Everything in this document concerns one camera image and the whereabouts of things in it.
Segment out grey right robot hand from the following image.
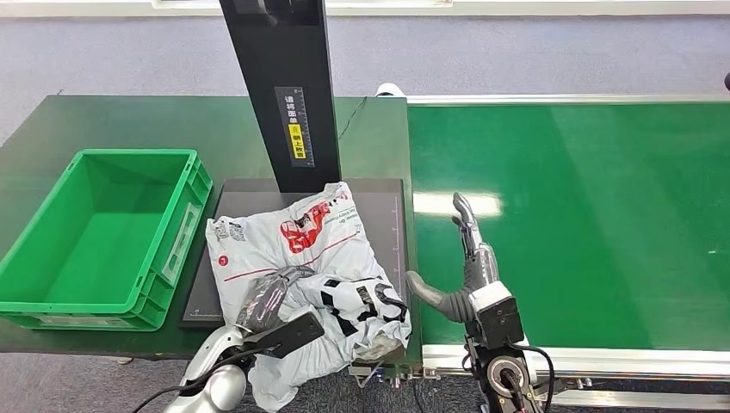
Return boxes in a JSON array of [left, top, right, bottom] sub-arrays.
[[405, 192, 501, 325]]

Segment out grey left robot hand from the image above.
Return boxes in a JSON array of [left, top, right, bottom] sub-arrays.
[[236, 266, 315, 336]]

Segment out white plastic mail package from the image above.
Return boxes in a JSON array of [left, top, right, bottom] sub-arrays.
[[205, 182, 413, 413]]

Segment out black weighing platform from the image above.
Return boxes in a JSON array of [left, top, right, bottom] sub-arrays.
[[179, 178, 413, 332]]

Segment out green plastic basket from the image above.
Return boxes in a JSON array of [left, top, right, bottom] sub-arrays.
[[0, 149, 213, 333]]

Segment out green conveyor belt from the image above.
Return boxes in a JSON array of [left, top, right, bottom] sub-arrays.
[[407, 103, 730, 350]]

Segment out metal connectors under table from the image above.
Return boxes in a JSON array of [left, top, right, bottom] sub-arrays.
[[349, 364, 443, 391]]

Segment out black yellow ruler label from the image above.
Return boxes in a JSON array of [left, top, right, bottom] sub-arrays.
[[274, 86, 315, 169]]

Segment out black scanner column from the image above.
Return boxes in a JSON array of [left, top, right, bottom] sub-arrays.
[[219, 0, 342, 194]]

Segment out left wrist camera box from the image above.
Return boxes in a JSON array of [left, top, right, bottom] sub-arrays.
[[251, 311, 326, 361]]

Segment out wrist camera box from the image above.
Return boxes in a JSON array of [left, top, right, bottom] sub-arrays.
[[468, 280, 525, 350], [251, 311, 326, 361]]

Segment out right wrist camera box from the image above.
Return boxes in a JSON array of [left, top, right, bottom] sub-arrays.
[[468, 280, 525, 350]]

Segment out silver conveyor frame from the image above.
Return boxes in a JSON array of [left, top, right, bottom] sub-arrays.
[[405, 94, 730, 410]]

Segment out thin black cable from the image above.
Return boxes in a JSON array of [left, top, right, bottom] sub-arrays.
[[337, 96, 368, 141]]

